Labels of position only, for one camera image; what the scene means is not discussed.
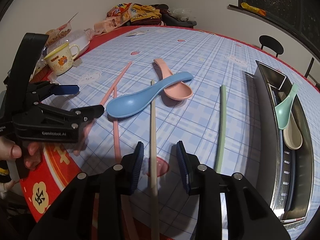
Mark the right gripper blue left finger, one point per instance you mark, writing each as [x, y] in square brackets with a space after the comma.
[138, 156]

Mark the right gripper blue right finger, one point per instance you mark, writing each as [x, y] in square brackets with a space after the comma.
[181, 159]

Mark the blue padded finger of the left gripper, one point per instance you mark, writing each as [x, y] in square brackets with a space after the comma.
[65, 89]

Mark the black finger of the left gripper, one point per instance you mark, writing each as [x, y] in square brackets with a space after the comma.
[89, 113]

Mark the beige chopstick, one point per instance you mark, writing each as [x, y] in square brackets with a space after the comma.
[153, 174]

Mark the green chopstick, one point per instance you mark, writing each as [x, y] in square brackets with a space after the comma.
[222, 130]

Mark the blue spoon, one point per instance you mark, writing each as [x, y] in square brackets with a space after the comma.
[131, 104]

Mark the mint green spoon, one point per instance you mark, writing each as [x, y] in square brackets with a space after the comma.
[283, 109]

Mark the cream white spoon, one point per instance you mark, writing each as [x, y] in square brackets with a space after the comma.
[292, 135]

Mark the person's left forearm sleeve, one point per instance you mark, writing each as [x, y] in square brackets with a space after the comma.
[6, 182]

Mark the person's left hand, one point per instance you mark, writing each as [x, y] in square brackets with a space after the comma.
[10, 151]

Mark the yellow cartoon mug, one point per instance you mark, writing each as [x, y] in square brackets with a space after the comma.
[61, 59]

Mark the clear plastic food container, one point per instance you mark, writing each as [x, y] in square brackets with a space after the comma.
[78, 37]

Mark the blue plaid tablecloth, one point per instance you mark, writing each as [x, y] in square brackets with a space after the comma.
[126, 59]

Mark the pink spoon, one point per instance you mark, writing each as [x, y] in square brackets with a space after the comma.
[178, 91]

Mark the pink biscuit package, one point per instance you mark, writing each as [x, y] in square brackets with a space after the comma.
[111, 23]

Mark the orange snack package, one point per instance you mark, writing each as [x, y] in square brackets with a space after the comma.
[118, 9]

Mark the stainless steel utensil tray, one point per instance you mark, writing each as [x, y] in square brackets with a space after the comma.
[285, 177]

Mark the yellow snack packages pile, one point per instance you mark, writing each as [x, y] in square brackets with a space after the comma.
[145, 15]

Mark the black round chair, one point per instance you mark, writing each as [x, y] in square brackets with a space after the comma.
[271, 43]

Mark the yellow snack bag on sill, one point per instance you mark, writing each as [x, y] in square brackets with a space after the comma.
[253, 9]

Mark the dark window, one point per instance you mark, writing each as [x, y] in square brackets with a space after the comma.
[297, 18]

